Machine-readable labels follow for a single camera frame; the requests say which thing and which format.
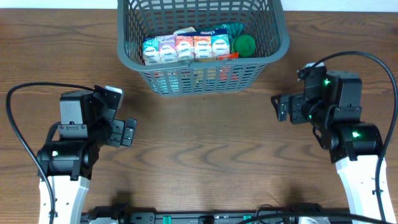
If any mint green wipes packet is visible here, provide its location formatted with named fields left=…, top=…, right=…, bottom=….
left=154, top=78, right=180, bottom=94

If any red spaghetti packet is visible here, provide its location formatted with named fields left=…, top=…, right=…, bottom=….
left=198, top=52, right=240, bottom=82

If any green lid jar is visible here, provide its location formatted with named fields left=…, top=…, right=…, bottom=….
left=231, top=34, right=256, bottom=58

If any green Nescafe coffee pouch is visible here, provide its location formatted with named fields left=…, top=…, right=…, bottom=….
left=213, top=22, right=244, bottom=42

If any Kleenex tissue multipack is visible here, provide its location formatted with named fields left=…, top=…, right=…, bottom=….
left=142, top=29, right=230, bottom=65

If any beige powder pouch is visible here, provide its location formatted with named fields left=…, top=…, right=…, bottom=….
left=173, top=26, right=196, bottom=35

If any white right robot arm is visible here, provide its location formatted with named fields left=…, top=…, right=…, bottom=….
left=271, top=64, right=383, bottom=219

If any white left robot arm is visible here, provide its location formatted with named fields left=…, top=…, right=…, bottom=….
left=37, top=86, right=137, bottom=223

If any grey plastic basket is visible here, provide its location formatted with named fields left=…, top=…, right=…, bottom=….
left=117, top=0, right=290, bottom=96

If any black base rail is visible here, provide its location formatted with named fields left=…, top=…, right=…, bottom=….
left=80, top=203, right=355, bottom=224

